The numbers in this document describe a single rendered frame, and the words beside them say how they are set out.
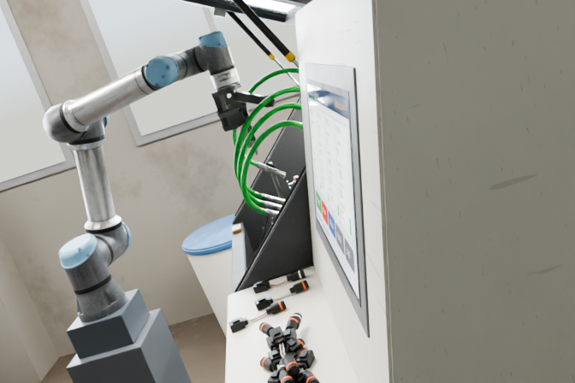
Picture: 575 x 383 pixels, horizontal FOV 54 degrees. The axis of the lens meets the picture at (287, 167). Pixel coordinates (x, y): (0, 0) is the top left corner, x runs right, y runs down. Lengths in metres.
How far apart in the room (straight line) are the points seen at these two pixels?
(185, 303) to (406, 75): 3.30
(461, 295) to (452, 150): 0.17
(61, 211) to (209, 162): 1.00
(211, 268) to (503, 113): 2.52
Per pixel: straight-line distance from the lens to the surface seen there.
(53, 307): 4.07
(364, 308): 0.76
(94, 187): 1.84
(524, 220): 0.67
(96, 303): 1.81
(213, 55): 1.57
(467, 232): 0.64
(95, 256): 1.80
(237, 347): 1.14
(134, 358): 1.80
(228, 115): 1.58
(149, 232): 3.65
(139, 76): 1.53
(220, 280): 3.05
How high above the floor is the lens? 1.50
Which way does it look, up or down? 12 degrees down
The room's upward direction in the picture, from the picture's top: 19 degrees counter-clockwise
